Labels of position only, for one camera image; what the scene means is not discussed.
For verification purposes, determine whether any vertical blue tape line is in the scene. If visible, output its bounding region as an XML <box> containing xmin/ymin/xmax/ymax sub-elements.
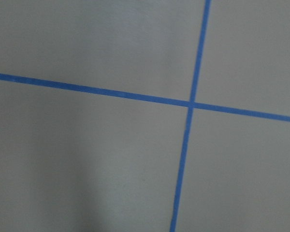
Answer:
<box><xmin>169</xmin><ymin>0</ymin><xmax>212</xmax><ymax>232</ymax></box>

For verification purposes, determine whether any horizontal blue tape line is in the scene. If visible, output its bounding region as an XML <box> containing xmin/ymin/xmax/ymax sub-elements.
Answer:
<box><xmin>0</xmin><ymin>73</ymin><xmax>290</xmax><ymax>122</ymax></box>

